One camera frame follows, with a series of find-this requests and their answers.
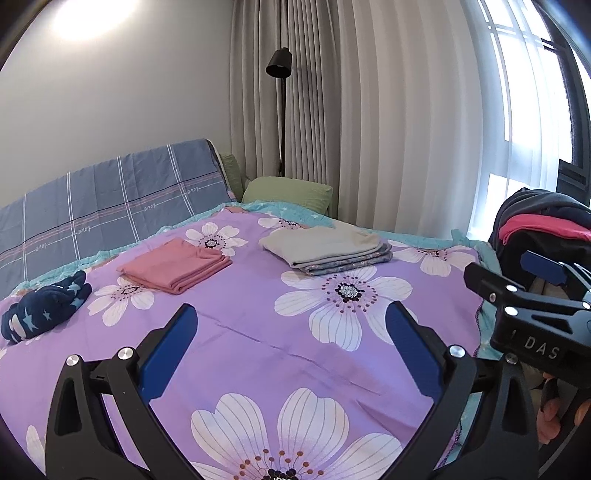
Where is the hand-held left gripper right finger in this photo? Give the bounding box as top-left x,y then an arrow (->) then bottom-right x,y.
385,301 -> 540,480

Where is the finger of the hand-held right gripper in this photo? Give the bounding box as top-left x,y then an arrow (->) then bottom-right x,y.
520,250 -> 591,301
463,261 -> 591,326

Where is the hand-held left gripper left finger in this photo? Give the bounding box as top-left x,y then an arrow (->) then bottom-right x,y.
45,303 -> 199,480

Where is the beige long-sleeve shirt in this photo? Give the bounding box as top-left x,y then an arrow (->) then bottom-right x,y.
259,225 -> 384,268

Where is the dark clothes pile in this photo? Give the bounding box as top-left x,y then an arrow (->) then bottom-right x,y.
488,187 -> 591,296

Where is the person's right hand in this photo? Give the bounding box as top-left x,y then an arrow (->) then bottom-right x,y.
538,371 -> 587,446

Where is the bright pink garment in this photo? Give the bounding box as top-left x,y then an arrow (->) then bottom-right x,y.
500,215 -> 591,246

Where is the pink folded garment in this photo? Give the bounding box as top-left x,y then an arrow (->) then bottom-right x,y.
116,238 -> 233,295

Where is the purple floral bed sheet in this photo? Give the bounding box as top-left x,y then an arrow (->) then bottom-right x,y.
0,203 -> 499,480

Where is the grey floral patterned garment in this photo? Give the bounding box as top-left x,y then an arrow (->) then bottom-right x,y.
291,249 -> 394,277

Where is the navy star-print fleece garment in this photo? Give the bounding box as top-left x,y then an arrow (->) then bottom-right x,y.
0,270 -> 93,344

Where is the white sheer curtain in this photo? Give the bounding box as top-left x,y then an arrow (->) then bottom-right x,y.
337,0 -> 578,250

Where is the blue plaid pillow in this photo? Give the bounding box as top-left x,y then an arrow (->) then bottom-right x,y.
0,138 -> 237,301

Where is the green pillow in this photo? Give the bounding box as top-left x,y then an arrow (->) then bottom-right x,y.
242,176 -> 334,217
218,154 -> 245,204

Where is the grey pleated curtain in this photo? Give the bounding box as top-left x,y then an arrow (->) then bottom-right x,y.
228,0 -> 365,222

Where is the black floor lamp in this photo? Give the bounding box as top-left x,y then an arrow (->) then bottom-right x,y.
265,47 -> 293,178

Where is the black window frame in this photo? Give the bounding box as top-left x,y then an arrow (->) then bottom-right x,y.
480,0 -> 591,208

